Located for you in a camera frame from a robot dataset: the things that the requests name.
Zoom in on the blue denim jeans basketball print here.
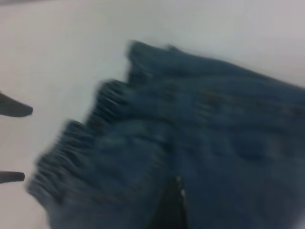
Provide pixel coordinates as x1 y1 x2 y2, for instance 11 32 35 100
25 40 305 229

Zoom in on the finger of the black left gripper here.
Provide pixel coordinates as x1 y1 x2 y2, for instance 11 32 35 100
0 171 25 185
0 91 33 118

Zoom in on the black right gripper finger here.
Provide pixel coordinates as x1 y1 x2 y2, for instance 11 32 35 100
147 175 189 229

